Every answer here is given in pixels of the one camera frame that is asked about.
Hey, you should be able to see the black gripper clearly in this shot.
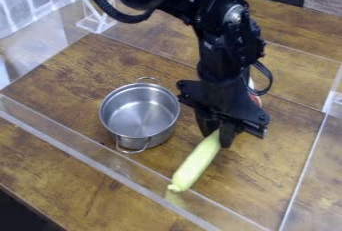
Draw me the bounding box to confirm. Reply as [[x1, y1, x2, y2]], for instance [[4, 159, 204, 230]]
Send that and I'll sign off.
[[176, 79, 270, 148]]

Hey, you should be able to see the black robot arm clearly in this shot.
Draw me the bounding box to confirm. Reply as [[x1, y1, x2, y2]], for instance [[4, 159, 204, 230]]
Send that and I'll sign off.
[[120, 0, 272, 148]]

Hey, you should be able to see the red toy mushroom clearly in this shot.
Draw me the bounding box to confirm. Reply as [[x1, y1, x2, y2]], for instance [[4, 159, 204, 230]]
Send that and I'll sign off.
[[247, 77, 264, 107]]

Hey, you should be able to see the small steel pot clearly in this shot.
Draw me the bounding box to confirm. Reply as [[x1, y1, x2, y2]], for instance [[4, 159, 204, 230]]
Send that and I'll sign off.
[[99, 77, 180, 154]]

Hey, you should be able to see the clear acrylic bracket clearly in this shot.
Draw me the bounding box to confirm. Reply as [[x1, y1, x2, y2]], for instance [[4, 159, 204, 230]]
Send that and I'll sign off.
[[76, 0, 117, 34]]

